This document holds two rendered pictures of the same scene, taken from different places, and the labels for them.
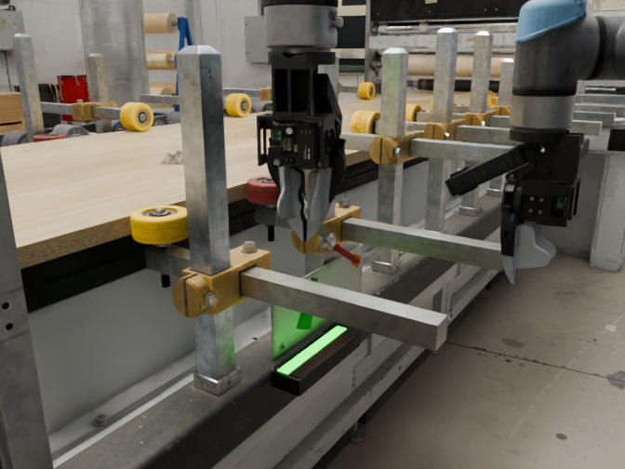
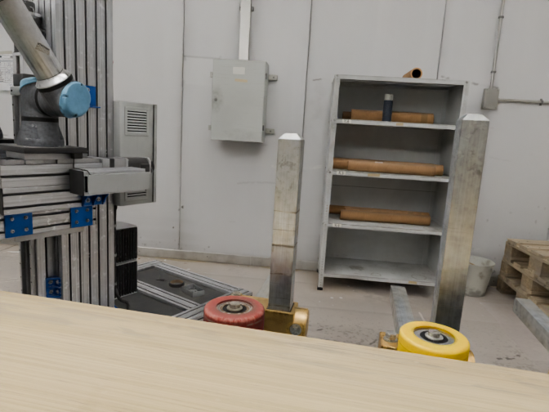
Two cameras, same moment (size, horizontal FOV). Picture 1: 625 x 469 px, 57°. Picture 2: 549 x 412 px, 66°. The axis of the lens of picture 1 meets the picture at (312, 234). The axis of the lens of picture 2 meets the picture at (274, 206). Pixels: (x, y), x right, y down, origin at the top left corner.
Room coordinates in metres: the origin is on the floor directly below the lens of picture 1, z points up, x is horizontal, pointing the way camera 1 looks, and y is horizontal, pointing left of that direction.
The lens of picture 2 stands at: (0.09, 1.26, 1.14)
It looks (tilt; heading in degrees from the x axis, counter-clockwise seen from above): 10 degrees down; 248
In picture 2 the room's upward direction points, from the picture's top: 3 degrees clockwise
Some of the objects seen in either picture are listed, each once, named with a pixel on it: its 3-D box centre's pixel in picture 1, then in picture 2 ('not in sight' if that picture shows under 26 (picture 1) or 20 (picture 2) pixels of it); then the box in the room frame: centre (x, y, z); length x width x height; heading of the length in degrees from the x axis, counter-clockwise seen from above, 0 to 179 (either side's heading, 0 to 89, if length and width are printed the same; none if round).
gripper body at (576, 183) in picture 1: (540, 177); not in sight; (0.73, -0.30, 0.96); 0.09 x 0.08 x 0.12; 57
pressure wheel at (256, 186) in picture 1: (270, 209); not in sight; (0.97, 0.07, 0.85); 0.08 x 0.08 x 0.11
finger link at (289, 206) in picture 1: (288, 205); not in sight; (0.63, 0.03, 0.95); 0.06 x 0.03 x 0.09; 167
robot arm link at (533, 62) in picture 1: (551, 47); not in sight; (0.73, -0.29, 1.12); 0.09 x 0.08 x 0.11; 86
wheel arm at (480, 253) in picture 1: (367, 234); not in sight; (0.87, -0.09, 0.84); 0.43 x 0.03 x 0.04; 57
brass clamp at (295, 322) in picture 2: not in sight; (265, 318); (-0.16, 0.66, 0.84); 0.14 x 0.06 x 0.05; 147
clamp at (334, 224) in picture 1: (325, 228); not in sight; (0.89, -0.02, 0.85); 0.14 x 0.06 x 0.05; 147
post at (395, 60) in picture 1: (390, 179); not in sight; (1.08, -0.15, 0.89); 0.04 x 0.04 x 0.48; 57
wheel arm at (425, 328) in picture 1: (274, 289); not in sight; (0.65, 0.05, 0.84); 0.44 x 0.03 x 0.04; 57
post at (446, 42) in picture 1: (440, 141); not in sight; (1.28, -0.29, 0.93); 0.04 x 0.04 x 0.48; 57
